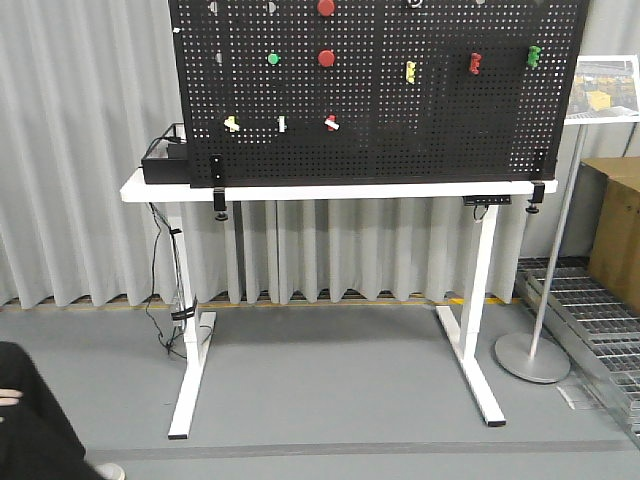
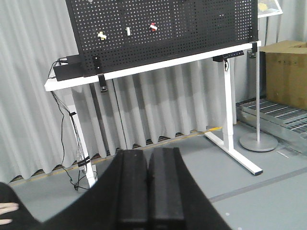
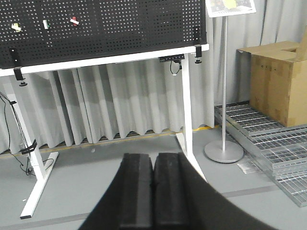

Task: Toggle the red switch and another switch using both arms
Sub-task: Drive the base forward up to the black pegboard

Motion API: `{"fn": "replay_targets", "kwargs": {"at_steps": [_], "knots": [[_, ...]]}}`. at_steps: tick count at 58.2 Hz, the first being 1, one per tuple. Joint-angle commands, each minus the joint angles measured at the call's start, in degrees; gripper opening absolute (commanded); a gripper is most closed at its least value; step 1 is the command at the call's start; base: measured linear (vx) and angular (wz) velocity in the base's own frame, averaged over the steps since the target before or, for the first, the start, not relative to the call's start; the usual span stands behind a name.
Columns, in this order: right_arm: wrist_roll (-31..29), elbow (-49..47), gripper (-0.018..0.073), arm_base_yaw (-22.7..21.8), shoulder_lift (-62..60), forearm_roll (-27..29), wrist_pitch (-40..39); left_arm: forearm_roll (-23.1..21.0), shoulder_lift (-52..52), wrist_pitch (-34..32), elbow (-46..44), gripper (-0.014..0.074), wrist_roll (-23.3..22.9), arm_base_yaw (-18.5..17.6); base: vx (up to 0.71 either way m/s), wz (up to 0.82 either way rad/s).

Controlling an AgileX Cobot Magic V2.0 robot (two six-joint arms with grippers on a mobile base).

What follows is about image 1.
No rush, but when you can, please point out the red rotary selector switch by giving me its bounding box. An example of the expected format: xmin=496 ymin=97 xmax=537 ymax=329
xmin=324 ymin=114 xmax=340 ymax=131

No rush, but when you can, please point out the yellow rotary selector switch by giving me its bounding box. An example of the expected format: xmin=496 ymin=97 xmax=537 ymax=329
xmin=224 ymin=115 xmax=241 ymax=132

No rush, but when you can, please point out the left black table clamp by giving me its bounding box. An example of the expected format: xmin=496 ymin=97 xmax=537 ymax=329
xmin=209 ymin=154 xmax=228 ymax=222

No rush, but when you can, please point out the black table clamp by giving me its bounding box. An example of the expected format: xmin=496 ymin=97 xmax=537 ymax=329
xmin=209 ymin=154 xmax=228 ymax=222
xmin=525 ymin=149 xmax=547 ymax=215

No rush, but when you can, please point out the black perforated pegboard panel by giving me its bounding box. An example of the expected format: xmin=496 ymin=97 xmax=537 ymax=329
xmin=169 ymin=1 xmax=589 ymax=187

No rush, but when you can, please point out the black electronics box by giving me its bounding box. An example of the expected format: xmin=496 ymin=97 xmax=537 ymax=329
xmin=141 ymin=123 xmax=190 ymax=184

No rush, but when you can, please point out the desk height control panel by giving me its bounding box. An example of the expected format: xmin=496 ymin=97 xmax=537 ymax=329
xmin=463 ymin=195 xmax=512 ymax=207

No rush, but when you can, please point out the white standing desk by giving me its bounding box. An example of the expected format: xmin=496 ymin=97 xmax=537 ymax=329
xmin=120 ymin=168 xmax=558 ymax=440

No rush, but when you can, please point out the lower red mushroom button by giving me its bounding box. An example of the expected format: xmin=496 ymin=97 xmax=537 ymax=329
xmin=317 ymin=49 xmax=336 ymax=68

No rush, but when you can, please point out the red mushroom button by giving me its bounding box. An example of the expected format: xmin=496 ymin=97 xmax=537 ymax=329
xmin=317 ymin=0 xmax=336 ymax=17
xmin=317 ymin=49 xmax=336 ymax=68

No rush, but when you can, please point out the right black table clamp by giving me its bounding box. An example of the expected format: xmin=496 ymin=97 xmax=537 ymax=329
xmin=525 ymin=149 xmax=547 ymax=215

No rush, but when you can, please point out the upper red mushroom button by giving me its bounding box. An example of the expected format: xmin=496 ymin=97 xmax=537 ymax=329
xmin=317 ymin=0 xmax=336 ymax=17

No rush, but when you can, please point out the grey sign stand pole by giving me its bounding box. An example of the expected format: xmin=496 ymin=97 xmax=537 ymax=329
xmin=494 ymin=124 xmax=588 ymax=384

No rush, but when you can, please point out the metal floor grating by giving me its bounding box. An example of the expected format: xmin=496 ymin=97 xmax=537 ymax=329
xmin=544 ymin=257 xmax=639 ymax=443

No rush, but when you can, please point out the cardboard box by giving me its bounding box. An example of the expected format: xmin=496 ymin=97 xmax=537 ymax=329
xmin=583 ymin=157 xmax=639 ymax=310

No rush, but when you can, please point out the white shoe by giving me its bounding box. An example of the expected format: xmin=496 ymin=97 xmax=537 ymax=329
xmin=95 ymin=463 xmax=126 ymax=480

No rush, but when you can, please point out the photo sign board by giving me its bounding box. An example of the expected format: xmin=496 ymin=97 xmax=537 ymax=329
xmin=564 ymin=55 xmax=639 ymax=126

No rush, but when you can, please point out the person in black clothing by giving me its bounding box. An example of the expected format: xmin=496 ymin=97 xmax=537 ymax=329
xmin=1 ymin=341 xmax=101 ymax=479

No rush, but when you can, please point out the green-white rotary selector switch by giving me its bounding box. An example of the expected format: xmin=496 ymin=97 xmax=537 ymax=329
xmin=278 ymin=115 xmax=287 ymax=133

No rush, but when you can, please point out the black hanging cable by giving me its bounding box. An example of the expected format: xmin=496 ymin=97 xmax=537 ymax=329
xmin=144 ymin=201 xmax=189 ymax=361

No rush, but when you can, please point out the yellow toggle handle switch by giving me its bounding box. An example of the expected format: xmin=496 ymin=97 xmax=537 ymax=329
xmin=405 ymin=61 xmax=416 ymax=85

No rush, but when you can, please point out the red toggle handle switch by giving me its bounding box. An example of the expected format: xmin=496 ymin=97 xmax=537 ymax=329
xmin=469 ymin=52 xmax=483 ymax=75

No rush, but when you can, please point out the green toggle handle switch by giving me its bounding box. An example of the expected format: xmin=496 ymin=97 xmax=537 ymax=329
xmin=527 ymin=45 xmax=542 ymax=68

